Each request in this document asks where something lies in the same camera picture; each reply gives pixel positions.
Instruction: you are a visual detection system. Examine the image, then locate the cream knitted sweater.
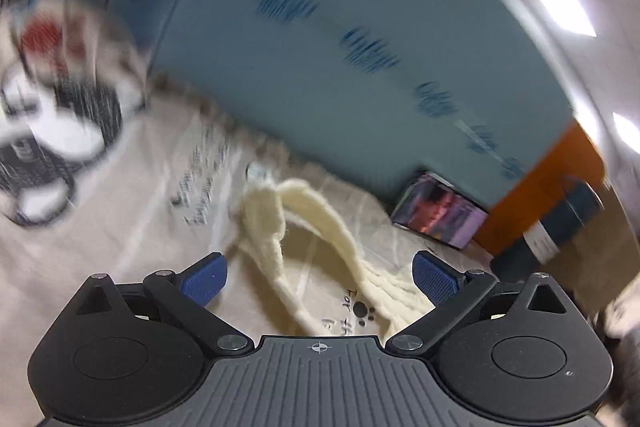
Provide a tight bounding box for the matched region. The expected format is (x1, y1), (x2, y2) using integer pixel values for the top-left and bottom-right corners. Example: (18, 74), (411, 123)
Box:
(235, 161), (434, 340)

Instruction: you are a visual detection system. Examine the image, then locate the dark blue vacuum bottle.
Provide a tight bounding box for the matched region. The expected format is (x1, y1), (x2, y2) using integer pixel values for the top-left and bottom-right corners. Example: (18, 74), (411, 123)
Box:
(490, 180), (603, 282)

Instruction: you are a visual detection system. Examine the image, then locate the grey-blue cardboard box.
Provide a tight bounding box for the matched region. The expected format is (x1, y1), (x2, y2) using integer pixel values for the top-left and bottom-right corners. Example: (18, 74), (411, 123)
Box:
(94, 0), (573, 207)

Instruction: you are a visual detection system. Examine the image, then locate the orange cardboard box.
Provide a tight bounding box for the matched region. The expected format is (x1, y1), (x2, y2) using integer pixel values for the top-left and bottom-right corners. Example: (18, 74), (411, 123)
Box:
(474, 120), (605, 256)

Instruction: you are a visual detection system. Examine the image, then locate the cartoon print bed sheet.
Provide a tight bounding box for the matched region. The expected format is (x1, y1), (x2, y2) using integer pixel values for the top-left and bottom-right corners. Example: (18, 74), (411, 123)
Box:
(1, 0), (488, 426)

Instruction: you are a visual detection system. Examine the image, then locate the large brown cardboard box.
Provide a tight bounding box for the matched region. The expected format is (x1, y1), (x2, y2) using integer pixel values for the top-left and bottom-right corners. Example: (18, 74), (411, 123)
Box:
(556, 185), (639, 315)

